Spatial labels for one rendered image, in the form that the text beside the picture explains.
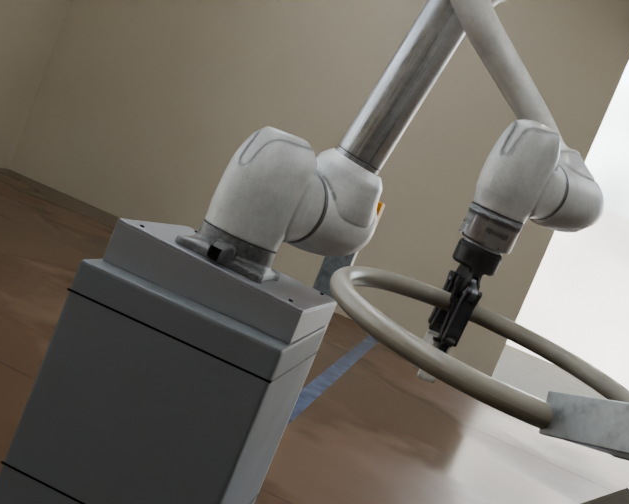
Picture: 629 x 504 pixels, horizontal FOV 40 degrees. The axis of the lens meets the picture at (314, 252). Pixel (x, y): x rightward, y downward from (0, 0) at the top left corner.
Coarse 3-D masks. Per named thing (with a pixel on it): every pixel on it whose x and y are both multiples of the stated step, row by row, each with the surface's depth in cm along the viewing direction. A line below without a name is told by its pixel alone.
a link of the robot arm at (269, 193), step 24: (264, 144) 162; (288, 144) 162; (240, 168) 162; (264, 168) 160; (288, 168) 161; (312, 168) 165; (216, 192) 165; (240, 192) 161; (264, 192) 160; (288, 192) 162; (312, 192) 167; (216, 216) 163; (240, 216) 161; (264, 216) 161; (288, 216) 164; (312, 216) 169; (264, 240) 163; (288, 240) 170
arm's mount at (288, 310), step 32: (128, 224) 159; (160, 224) 177; (128, 256) 159; (160, 256) 158; (192, 256) 156; (192, 288) 156; (224, 288) 155; (256, 288) 154; (288, 288) 172; (256, 320) 154; (288, 320) 153; (320, 320) 177
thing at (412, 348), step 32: (352, 288) 112; (384, 288) 136; (416, 288) 139; (384, 320) 104; (480, 320) 142; (416, 352) 100; (544, 352) 138; (448, 384) 99; (480, 384) 97; (608, 384) 129; (512, 416) 97; (544, 416) 96
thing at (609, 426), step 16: (560, 400) 96; (576, 400) 94; (592, 400) 92; (608, 400) 90; (560, 416) 96; (576, 416) 93; (592, 416) 91; (608, 416) 89; (624, 416) 87; (544, 432) 97; (560, 432) 95; (576, 432) 93; (592, 432) 90; (608, 432) 89; (624, 432) 87; (592, 448) 100; (608, 448) 88; (624, 448) 86
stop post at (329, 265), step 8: (376, 224) 257; (328, 256) 254; (344, 256) 254; (352, 256) 253; (328, 264) 254; (336, 264) 254; (344, 264) 254; (352, 264) 258; (320, 272) 255; (328, 272) 254; (320, 280) 255; (328, 280) 254; (320, 288) 255; (328, 288) 255; (296, 400) 263
